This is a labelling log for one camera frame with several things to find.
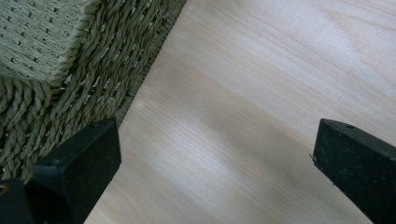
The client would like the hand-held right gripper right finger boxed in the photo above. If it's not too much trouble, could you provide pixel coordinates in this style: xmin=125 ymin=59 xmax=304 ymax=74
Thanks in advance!
xmin=312 ymin=118 xmax=396 ymax=224

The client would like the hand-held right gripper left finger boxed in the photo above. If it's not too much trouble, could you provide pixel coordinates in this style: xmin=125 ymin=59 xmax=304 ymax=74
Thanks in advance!
xmin=24 ymin=117 xmax=122 ymax=224

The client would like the woven seagrass basket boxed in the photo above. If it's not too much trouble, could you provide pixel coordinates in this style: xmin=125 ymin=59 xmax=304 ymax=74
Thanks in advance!
xmin=0 ymin=0 xmax=189 ymax=185

